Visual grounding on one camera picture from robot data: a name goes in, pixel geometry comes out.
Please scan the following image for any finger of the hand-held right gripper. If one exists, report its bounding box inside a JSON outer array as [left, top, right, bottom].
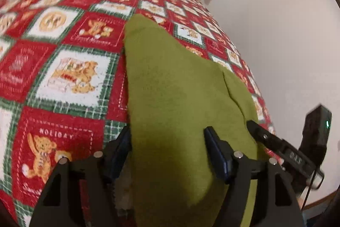
[[246, 120, 285, 158]]

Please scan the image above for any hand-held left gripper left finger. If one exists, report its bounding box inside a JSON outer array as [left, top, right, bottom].
[[29, 124, 132, 227]]

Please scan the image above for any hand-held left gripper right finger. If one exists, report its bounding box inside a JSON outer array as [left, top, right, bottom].
[[203, 126, 305, 227]]

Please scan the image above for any green striped knit sweater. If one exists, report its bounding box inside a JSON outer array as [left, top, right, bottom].
[[123, 14, 269, 227]]

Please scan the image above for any red printed bear blanket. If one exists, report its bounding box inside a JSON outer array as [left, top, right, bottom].
[[0, 0, 278, 227]]

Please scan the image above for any black cable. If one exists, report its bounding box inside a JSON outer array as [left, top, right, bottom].
[[301, 171, 323, 211]]

